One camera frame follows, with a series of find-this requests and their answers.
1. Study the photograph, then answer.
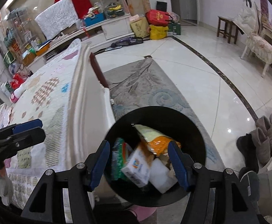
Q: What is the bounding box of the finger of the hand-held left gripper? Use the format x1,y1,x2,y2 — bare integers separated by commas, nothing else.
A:
0,119,43,140
3,127,46,155

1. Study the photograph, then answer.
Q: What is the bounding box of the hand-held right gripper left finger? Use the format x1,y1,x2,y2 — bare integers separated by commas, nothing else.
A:
20,140,111,224

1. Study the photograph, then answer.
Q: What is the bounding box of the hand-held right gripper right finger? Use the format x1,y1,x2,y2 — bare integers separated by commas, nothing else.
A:
167,139,260,224

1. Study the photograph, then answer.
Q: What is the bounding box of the white tissue wad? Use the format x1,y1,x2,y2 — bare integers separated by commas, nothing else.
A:
149,157,180,194

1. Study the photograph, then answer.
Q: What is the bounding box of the green seaweed packet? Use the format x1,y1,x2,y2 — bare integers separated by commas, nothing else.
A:
111,138,133,182

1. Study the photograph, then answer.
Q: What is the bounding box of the white carton box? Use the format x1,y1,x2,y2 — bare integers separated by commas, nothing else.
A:
121,142,155,189

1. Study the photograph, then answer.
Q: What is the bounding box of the yellow white snack packet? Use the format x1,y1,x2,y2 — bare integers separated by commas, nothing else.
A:
133,124,182,157

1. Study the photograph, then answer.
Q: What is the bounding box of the black trash bin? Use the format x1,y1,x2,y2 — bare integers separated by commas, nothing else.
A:
103,106,207,208

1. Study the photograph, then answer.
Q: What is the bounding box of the person's left hand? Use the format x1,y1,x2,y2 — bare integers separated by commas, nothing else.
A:
0,167,14,206

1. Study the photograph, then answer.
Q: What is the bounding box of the patchwork quilted blanket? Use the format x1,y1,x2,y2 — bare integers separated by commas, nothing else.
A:
0,38,85,210

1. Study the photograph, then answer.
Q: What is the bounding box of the red shopping bag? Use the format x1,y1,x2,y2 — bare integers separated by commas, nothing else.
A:
11,73,26,89

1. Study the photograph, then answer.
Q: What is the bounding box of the white blue printed plastic bag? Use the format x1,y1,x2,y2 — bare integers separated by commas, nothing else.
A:
9,63,22,75

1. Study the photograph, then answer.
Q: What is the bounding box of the pink slipper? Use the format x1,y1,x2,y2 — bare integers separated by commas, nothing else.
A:
127,205,156,223

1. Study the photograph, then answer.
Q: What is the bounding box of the dark slipper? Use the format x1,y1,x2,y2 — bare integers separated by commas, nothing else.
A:
236,134,260,173

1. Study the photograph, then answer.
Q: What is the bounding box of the dark grey shoe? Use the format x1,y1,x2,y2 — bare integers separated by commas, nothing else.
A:
239,170,260,215

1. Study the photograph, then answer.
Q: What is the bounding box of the grey patterned rug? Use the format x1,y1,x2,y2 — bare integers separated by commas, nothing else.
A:
102,57,225,169

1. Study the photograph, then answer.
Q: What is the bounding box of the grey plush slipper boot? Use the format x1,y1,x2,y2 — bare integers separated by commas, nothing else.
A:
250,127,272,167
255,115,272,150

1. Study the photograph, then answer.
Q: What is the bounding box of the glass display cabinet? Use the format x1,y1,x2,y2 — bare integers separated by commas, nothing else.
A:
6,7,38,59

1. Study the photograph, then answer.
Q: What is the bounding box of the white quilted cover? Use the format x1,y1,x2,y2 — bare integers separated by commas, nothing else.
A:
34,0,80,41

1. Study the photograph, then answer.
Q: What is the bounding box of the blue box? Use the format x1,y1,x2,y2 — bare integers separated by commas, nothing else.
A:
83,13,105,28

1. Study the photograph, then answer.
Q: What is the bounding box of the handheld vacuum cleaner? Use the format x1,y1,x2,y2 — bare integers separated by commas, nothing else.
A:
111,37,144,49

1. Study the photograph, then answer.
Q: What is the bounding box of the white cabinet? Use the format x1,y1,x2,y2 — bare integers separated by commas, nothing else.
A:
21,13,133,69

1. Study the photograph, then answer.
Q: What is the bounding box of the red cloth cover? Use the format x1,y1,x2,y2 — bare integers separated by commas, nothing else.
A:
71,0,94,19

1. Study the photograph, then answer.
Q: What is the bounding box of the yellow bag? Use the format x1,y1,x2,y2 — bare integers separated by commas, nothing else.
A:
149,24,169,41

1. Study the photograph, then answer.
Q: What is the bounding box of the green cardboard box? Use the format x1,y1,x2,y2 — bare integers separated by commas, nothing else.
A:
167,22,182,36

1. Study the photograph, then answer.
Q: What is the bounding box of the beige paper bag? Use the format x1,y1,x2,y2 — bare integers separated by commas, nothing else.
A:
130,17,150,38

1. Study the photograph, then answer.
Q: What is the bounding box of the white chair floral cushion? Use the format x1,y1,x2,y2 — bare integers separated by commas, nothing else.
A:
240,26,272,78

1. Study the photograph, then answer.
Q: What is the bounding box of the red gift bag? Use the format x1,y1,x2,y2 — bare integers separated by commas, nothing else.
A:
146,9,174,28

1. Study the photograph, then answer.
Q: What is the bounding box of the wooden stool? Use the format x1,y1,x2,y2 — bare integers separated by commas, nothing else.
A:
217,16,240,45

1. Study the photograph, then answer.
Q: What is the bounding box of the black paper bag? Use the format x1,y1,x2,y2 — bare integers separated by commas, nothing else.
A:
156,1,168,13

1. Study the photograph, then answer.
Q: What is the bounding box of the white padded jacket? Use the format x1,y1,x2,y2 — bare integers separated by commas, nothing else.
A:
233,0,264,36

